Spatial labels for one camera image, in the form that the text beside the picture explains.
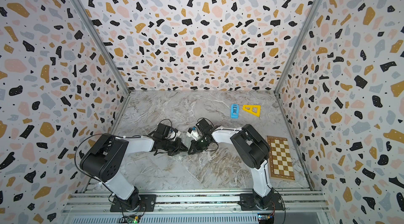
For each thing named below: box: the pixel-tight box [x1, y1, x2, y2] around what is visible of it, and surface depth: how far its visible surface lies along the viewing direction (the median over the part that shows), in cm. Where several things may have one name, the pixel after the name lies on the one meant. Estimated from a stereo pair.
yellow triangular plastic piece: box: [242, 104, 261, 118], surface depth 112 cm
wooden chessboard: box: [266, 135, 296, 181], surface depth 84 cm
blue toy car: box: [230, 104, 240, 120], surface depth 108 cm
